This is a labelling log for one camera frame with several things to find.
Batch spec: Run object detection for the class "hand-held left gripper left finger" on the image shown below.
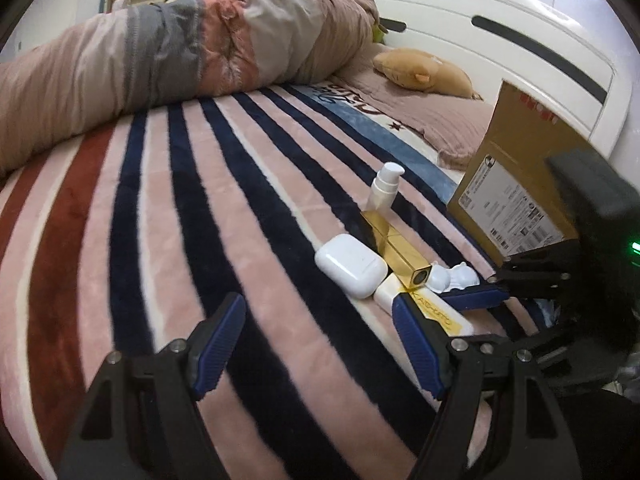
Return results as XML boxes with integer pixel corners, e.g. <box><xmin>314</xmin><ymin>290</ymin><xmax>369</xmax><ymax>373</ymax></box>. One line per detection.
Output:
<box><xmin>60</xmin><ymin>292</ymin><xmax>247</xmax><ymax>480</ymax></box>

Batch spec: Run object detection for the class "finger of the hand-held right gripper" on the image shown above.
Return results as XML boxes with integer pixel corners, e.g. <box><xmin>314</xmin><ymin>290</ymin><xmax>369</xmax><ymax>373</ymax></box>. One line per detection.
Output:
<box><xmin>515</xmin><ymin>324</ymin><xmax>577</xmax><ymax>369</ymax></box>
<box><xmin>440</xmin><ymin>242</ymin><xmax>584</xmax><ymax>312</ymax></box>

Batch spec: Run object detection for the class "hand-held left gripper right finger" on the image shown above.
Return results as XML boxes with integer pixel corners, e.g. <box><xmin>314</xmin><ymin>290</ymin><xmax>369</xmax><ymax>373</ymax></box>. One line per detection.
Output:
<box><xmin>391</xmin><ymin>293</ymin><xmax>583</xmax><ymax>480</ymax></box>

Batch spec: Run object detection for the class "small white animal figurine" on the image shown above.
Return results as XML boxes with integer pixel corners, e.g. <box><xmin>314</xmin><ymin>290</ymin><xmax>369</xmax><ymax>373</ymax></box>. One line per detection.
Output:
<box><xmin>425</xmin><ymin>261</ymin><xmax>479</xmax><ymax>295</ymax></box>

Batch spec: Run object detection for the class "white yellow box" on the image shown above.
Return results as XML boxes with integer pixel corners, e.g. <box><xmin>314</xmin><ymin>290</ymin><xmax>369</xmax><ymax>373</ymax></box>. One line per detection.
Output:
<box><xmin>373</xmin><ymin>275</ymin><xmax>475</xmax><ymax>338</ymax></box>

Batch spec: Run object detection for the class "brown cardboard box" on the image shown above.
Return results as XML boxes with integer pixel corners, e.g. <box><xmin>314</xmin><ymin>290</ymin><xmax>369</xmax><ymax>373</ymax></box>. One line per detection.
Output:
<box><xmin>446</xmin><ymin>80</ymin><xmax>587</xmax><ymax>268</ymax></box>

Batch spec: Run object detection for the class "gold rectangular lipstick case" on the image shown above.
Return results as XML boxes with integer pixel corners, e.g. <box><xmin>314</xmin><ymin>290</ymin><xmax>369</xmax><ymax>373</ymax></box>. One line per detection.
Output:
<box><xmin>360</xmin><ymin>210</ymin><xmax>432</xmax><ymax>291</ymax></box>

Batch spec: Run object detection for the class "white earbuds case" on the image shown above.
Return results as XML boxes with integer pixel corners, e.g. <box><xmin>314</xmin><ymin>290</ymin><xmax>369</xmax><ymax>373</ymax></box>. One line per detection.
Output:
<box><xmin>314</xmin><ymin>233</ymin><xmax>390</xmax><ymax>300</ymax></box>

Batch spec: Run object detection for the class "white pump bottle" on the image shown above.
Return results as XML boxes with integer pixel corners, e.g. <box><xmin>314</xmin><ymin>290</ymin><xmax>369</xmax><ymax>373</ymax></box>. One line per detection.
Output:
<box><xmin>365</xmin><ymin>162</ymin><xmax>406</xmax><ymax>212</ymax></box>

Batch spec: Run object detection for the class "striped plush blanket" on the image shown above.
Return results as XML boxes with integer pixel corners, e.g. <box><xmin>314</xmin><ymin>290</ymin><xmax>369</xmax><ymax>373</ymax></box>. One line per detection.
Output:
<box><xmin>0</xmin><ymin>81</ymin><xmax>506</xmax><ymax>480</ymax></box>

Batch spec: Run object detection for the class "pink pillow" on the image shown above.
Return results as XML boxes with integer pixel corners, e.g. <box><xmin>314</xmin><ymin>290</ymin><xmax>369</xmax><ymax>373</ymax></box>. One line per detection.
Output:
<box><xmin>345</xmin><ymin>62</ymin><xmax>501</xmax><ymax>172</ymax></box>

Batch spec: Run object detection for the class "white bed headboard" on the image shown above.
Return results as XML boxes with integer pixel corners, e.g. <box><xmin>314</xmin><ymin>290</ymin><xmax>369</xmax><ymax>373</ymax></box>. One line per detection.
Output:
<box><xmin>350</xmin><ymin>0</ymin><xmax>632</xmax><ymax>161</ymax></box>

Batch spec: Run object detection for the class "brown plush toy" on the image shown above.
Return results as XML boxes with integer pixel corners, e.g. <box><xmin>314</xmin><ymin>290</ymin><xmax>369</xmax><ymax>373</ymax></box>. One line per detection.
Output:
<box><xmin>372</xmin><ymin>47</ymin><xmax>482</xmax><ymax>101</ymax></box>

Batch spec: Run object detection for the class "pink and grey quilt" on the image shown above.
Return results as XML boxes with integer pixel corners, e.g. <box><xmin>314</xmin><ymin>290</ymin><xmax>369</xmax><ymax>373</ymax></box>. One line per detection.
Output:
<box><xmin>0</xmin><ymin>0</ymin><xmax>381</xmax><ymax>181</ymax></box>

